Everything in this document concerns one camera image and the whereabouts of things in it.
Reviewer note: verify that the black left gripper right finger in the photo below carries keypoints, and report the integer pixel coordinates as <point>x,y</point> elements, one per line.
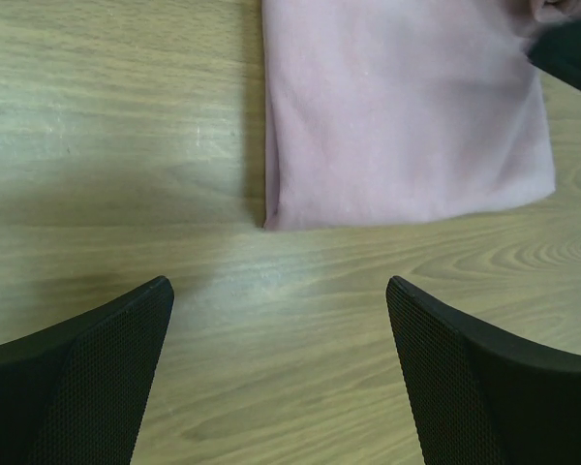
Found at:
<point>480,394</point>

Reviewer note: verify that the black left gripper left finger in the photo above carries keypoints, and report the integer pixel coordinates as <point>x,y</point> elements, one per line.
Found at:
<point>76,392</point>

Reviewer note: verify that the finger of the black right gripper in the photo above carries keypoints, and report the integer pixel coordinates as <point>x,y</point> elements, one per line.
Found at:
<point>557,52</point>

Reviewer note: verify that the dusty pink t-shirt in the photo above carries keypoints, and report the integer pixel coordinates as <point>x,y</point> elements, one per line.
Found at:
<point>397,112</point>

